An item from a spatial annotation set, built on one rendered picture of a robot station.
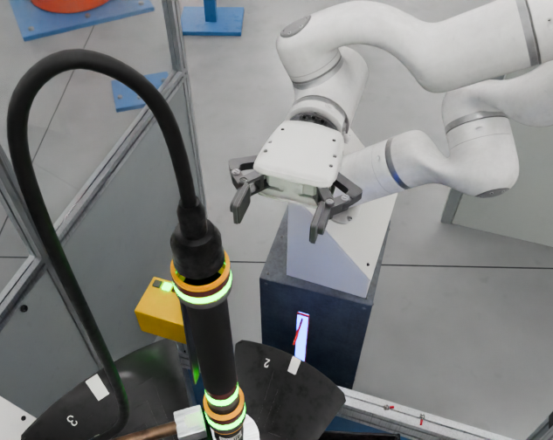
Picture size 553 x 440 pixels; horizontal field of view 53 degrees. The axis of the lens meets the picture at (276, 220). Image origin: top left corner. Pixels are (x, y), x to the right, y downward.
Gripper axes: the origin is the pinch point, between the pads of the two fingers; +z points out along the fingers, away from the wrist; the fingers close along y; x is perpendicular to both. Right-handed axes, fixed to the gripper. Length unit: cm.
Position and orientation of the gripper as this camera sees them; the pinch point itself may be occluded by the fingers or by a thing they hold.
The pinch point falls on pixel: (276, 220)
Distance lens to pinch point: 63.8
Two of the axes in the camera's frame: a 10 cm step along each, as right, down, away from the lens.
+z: -3.1, 7.2, -6.2
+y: -9.5, -2.4, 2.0
